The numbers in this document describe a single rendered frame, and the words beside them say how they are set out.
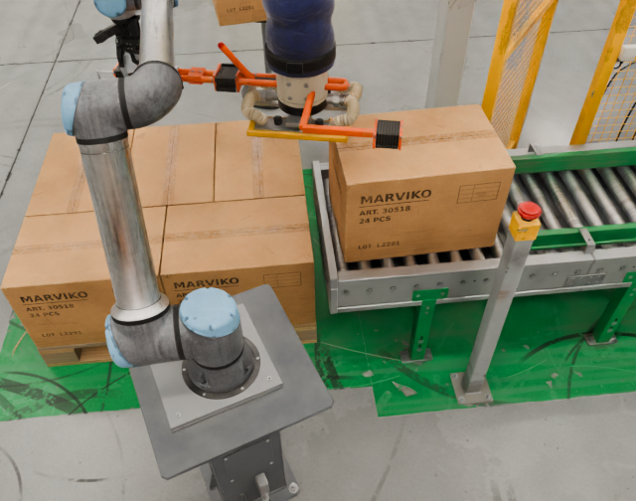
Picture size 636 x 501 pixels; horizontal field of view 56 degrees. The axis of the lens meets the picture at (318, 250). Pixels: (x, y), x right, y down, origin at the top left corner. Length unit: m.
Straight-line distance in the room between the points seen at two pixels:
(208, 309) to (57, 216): 1.31
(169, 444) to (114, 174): 0.74
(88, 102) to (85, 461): 1.62
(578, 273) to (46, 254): 2.09
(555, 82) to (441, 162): 2.59
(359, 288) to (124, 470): 1.16
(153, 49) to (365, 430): 1.68
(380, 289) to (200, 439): 0.93
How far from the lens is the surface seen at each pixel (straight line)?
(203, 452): 1.71
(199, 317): 1.58
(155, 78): 1.45
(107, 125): 1.44
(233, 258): 2.38
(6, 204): 3.85
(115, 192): 1.47
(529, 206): 1.93
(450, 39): 3.20
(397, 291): 2.32
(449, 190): 2.19
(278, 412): 1.74
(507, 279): 2.11
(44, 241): 2.68
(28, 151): 4.21
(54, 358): 2.90
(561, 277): 2.52
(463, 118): 2.41
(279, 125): 2.05
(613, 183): 2.95
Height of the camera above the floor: 2.28
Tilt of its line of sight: 47 degrees down
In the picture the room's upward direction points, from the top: 1 degrees counter-clockwise
